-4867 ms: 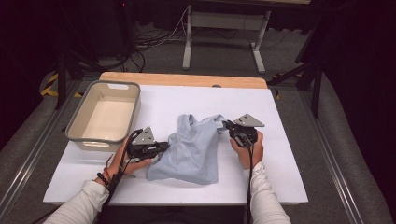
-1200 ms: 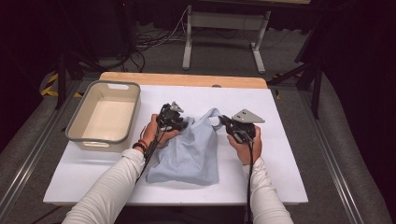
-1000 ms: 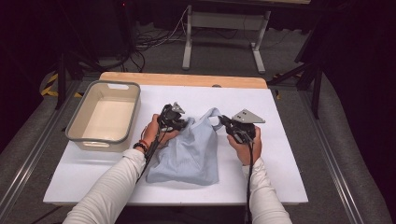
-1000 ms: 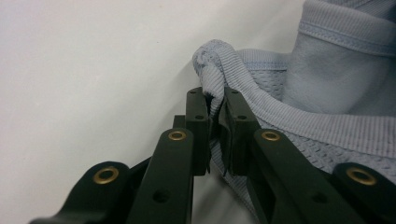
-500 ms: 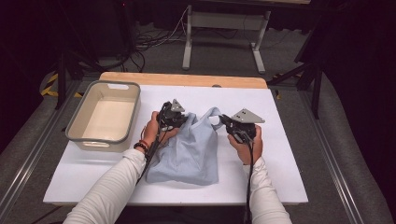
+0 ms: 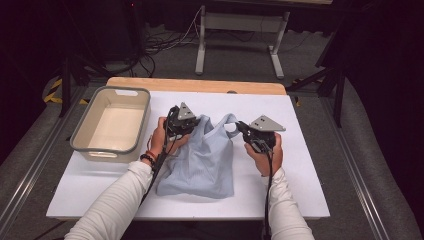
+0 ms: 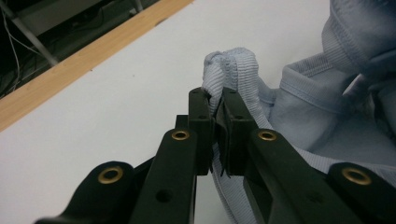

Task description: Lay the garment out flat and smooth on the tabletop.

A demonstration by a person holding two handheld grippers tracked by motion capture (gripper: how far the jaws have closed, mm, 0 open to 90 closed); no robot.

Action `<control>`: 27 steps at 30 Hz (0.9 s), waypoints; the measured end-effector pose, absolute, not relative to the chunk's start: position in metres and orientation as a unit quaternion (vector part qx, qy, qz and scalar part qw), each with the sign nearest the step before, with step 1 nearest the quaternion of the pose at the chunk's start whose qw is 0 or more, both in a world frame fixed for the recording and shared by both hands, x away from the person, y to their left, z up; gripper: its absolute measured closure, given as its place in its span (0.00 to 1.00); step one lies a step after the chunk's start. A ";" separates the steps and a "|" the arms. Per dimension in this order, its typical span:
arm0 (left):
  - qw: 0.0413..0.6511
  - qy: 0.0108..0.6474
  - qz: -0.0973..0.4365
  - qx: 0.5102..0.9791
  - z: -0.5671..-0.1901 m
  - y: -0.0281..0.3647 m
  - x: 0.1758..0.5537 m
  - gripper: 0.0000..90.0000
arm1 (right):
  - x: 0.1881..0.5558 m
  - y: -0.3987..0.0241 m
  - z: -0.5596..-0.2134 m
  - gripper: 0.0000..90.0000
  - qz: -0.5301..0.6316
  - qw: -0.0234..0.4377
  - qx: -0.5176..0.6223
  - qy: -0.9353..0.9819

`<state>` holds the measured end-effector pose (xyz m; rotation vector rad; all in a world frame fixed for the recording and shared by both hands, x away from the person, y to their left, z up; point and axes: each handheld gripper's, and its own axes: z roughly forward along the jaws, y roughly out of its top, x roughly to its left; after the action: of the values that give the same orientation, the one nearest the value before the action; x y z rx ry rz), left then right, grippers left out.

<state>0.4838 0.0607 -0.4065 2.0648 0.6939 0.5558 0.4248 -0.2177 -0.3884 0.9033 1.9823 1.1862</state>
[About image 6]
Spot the person's dark lap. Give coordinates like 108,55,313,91
129,219,268,240

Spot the bundle of floor cables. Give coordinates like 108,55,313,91
133,6,205,78

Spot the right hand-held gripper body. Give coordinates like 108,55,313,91
244,114,287,155

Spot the beige basket with grey rim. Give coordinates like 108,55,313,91
69,85,152,164

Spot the right hand-held gripper black cable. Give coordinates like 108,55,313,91
262,141,276,240

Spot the hand-held gripper black cable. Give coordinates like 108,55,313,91
139,106,178,206
262,141,276,240

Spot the grey metal desk frame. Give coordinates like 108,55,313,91
194,4,291,80

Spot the aluminium floor rail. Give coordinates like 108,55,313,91
319,96,391,240
0,84,91,231

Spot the person's left hand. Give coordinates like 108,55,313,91
148,116,191,161

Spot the black bead bracelet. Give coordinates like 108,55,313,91
139,153,156,168

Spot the left hand-held gripper black cable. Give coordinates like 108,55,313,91
139,106,178,206

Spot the light blue tank top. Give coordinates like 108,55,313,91
155,113,241,200

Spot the person's right hand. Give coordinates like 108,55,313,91
244,132,284,178

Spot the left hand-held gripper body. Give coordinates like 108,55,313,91
163,101,198,138

